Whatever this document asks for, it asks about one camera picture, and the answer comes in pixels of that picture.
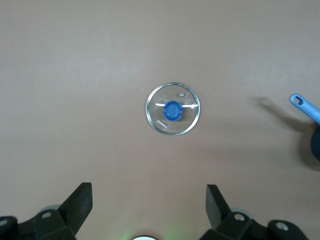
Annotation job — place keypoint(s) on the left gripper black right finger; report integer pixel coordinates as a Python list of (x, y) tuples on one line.
[(215, 205)]

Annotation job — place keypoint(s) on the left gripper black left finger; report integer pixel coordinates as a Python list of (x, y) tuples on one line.
[(77, 202)]

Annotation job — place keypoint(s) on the brown table mat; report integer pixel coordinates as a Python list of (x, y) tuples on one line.
[(75, 100)]

